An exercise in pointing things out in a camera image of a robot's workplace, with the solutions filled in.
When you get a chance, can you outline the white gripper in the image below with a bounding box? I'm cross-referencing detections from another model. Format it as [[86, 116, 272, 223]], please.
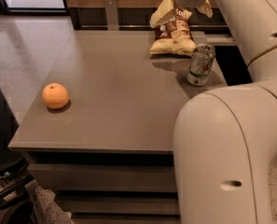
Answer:
[[150, 0, 213, 28]]

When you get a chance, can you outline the brown chip bag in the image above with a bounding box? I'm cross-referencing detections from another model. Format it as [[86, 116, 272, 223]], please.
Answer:
[[149, 7, 196, 56]]

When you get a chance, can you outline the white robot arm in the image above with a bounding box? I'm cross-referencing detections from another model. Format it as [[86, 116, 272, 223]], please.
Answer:
[[173, 0, 277, 224]]

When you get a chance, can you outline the orange fruit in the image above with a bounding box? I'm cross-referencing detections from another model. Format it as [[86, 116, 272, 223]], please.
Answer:
[[42, 83, 69, 109]]

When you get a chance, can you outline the black chair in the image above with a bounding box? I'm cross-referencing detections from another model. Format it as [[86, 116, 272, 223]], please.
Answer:
[[0, 89, 34, 224]]

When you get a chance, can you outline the left metal wall bracket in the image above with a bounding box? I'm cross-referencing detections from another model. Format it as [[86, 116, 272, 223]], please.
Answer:
[[104, 0, 119, 31]]

